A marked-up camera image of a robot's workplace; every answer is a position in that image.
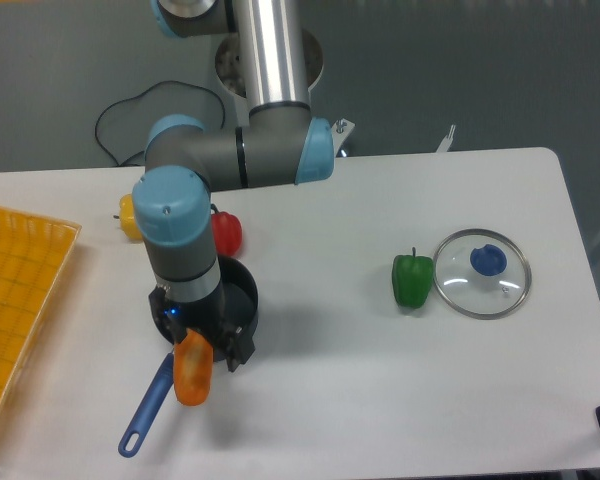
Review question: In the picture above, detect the black cable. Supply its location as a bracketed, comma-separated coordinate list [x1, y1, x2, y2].
[94, 80, 227, 167]

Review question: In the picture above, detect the glass lid with blue knob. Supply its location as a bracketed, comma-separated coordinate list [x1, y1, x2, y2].
[433, 228, 532, 320]

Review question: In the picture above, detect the black pot with blue handle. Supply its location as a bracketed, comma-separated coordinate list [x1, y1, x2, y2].
[118, 256, 258, 458]

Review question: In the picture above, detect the yellow bell pepper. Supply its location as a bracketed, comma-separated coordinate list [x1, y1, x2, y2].
[114, 194, 142, 241]

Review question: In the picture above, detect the orange plastic basket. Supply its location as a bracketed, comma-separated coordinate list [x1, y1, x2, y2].
[0, 206, 81, 412]

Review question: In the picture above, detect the green bell pepper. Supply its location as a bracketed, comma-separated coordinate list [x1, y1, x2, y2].
[391, 247, 434, 309]

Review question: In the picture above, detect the red bell pepper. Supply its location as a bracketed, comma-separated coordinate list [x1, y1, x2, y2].
[211, 204, 243, 257]

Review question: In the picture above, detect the long orange bread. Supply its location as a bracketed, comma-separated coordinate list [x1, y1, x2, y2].
[173, 329, 214, 406]

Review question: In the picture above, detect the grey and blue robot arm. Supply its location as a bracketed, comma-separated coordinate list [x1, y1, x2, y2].
[132, 1, 335, 369]

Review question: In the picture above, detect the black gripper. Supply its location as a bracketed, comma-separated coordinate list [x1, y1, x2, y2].
[149, 281, 256, 372]

